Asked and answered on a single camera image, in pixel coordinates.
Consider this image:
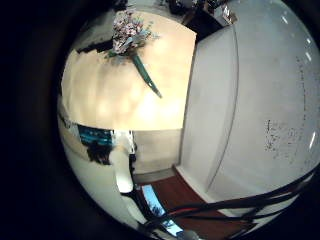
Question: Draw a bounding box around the teal patterned box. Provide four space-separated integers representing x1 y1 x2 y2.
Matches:
77 124 114 147

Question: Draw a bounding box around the blue glossy panel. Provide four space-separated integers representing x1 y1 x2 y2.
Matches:
141 184 184 237

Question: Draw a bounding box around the white partition board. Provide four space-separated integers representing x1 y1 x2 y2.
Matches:
175 0 320 214

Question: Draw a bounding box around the dark cluttered desk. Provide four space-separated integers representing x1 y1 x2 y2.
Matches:
166 0 238 31

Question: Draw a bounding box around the red cable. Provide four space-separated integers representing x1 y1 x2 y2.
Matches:
164 207 204 217

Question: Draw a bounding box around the black cable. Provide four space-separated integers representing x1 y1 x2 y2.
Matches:
166 186 301 224
145 168 319 231

